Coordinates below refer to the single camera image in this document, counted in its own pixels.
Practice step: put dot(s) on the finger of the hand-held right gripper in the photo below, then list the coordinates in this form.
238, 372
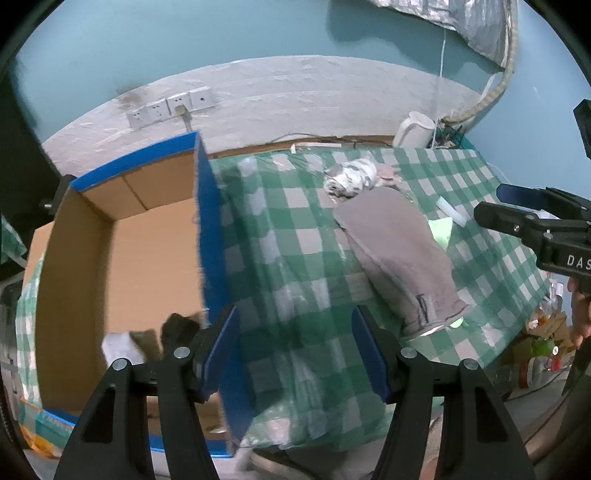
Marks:
503, 217
521, 194

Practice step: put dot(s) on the white electric kettle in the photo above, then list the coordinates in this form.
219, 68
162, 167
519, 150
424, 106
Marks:
413, 130

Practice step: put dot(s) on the white wall socket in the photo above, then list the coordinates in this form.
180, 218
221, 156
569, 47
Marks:
202, 98
138, 119
157, 111
174, 102

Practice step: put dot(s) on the white tape strip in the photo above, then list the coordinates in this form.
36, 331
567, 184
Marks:
318, 146

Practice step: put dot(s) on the dark cloth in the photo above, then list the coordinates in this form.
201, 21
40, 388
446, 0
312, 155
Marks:
178, 330

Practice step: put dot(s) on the blue-edged cardboard box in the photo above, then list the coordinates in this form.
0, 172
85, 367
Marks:
152, 258

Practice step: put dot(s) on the white grey patterned cloth bundle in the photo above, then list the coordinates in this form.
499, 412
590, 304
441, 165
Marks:
351, 177

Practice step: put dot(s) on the cardboard packaging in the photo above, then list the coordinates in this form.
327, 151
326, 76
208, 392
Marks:
549, 323

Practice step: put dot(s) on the green bubble wrap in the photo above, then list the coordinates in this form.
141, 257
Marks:
443, 231

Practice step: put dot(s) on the white plastic piece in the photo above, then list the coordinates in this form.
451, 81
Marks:
452, 211

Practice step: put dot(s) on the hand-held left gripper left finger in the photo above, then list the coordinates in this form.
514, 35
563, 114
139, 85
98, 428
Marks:
225, 344

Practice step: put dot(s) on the beige cloth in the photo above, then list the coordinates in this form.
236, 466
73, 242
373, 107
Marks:
388, 174

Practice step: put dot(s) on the printed carton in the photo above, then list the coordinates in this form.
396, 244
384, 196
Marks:
44, 424

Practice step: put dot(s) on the wooden baseboard strip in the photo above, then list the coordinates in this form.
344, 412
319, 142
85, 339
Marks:
258, 148

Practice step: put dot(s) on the person's right hand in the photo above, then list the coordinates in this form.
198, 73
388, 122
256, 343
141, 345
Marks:
582, 318

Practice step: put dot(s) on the silver foil cover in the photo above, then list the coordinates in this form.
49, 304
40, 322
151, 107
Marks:
452, 23

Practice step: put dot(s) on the green checked tablecloth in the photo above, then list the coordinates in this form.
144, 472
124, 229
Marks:
295, 258

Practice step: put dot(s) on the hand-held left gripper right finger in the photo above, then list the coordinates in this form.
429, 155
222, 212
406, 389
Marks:
367, 346

